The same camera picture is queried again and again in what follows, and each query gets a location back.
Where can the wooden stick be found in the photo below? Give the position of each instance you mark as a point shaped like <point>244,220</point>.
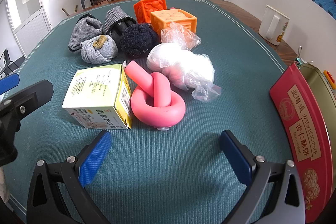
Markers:
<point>65,11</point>

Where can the white and yellow medicine box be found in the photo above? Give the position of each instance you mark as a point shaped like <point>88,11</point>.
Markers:
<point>92,87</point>

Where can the black folding chair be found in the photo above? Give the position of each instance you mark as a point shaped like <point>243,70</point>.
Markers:
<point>8,64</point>

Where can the red biscuit tin container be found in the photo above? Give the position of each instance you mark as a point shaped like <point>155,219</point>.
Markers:
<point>302,121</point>

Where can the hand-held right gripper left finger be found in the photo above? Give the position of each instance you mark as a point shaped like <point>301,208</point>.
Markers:
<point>95,158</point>

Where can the white plastic bag bundle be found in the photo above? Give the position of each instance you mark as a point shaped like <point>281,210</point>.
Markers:
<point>181,66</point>

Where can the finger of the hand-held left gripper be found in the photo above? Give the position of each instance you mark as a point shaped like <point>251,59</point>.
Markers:
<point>9,83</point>
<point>31,95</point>

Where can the ribbed orange rubber cube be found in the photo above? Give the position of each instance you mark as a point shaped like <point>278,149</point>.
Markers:
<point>173,22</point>

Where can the orange rubber cube animal relief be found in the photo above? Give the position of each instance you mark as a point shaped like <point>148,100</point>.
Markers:
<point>149,8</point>

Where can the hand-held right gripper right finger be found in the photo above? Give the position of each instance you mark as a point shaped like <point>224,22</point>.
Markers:
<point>236,158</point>

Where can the teal binder clip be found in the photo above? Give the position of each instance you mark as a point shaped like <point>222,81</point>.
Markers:
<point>302,61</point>

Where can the black sock ball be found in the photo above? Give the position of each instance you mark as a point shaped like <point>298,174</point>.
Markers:
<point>139,40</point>

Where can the pink knotted foam tube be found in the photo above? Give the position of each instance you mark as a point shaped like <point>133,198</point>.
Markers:
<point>157,108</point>

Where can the clear crumpled plastic bag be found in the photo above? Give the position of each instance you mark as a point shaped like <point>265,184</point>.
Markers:
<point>178,35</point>

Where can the green table mat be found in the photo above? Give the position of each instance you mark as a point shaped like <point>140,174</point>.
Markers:
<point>170,174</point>

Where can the grey sock ball tan patch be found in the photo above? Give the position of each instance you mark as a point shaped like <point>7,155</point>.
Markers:
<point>97,52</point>

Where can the white door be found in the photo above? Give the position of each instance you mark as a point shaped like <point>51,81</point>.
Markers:
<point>29,11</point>

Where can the white printed mug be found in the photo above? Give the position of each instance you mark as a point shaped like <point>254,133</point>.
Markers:
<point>274,26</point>

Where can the dark grey folded sock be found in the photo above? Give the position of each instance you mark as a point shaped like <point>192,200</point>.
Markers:
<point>81,32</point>

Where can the ribbed grey and black sock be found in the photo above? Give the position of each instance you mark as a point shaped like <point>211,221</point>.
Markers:
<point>114,16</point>

